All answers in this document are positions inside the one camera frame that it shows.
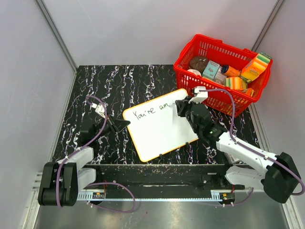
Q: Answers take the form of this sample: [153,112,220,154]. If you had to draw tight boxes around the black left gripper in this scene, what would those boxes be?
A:
[93,113,130,141]

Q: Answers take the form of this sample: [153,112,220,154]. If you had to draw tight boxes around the white board yellow frame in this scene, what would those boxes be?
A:
[122,89,198,162]

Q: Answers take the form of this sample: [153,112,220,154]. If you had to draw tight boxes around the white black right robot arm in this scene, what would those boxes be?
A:
[175,96,305,203]

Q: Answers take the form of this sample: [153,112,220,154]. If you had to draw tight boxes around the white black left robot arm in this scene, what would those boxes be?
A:
[38,115,131,207]

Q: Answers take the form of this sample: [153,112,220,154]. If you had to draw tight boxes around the white round lid container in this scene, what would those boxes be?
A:
[187,69,202,76]

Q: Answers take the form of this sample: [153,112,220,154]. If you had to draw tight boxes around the brown round bread pack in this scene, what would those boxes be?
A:
[189,56,209,73]

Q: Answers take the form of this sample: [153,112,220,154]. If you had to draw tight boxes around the red plastic shopping basket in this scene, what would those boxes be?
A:
[173,34,273,116]

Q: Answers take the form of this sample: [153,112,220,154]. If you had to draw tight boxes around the pink white packet in basket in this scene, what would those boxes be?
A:
[213,73,227,85]

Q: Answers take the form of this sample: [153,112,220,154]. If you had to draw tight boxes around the teal small carton box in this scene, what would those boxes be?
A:
[202,60,220,80]

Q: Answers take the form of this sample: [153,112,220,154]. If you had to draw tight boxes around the orange bottle blue cap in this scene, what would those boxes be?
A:
[221,65,241,77]

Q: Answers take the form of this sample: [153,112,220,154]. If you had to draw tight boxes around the striped orange sponge pack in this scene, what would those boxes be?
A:
[224,77,247,91]

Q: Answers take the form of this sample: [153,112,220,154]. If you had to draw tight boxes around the orange packet in basket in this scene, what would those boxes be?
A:
[241,88,254,97]

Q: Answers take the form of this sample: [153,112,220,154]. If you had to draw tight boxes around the small pink white box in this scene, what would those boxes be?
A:
[224,153,244,165]

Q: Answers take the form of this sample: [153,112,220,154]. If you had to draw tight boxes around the yellow green sponge pack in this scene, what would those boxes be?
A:
[240,52,272,83]

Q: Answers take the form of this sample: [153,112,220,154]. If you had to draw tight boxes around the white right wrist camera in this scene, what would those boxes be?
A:
[188,86,208,104]

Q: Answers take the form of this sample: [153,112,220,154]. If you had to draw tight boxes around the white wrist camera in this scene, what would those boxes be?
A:
[188,86,208,104]
[91,103,105,118]

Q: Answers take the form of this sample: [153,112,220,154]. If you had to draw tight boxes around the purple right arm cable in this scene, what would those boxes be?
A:
[199,88,305,207]

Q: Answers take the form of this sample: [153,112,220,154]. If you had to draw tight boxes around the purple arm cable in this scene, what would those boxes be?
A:
[56,94,136,213]
[199,88,305,207]

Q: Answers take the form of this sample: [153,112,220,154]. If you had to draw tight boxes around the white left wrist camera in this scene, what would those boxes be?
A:
[91,103,105,118]

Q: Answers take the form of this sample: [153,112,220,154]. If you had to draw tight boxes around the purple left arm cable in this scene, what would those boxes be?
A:
[56,94,136,213]

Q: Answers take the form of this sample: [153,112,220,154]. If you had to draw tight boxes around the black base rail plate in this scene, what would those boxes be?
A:
[84,164,245,198]

